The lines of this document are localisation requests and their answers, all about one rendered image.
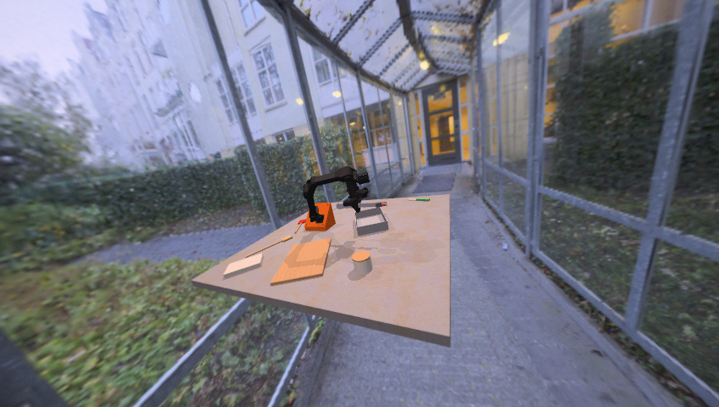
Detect light wooden spoon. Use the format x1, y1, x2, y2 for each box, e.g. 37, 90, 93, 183
245, 235, 293, 258

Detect grey cylindrical container with orange lid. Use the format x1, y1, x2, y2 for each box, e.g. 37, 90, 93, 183
352, 251, 373, 275

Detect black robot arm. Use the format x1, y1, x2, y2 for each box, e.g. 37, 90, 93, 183
303, 166, 370, 223

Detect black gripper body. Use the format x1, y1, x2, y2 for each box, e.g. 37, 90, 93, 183
343, 186, 361, 207

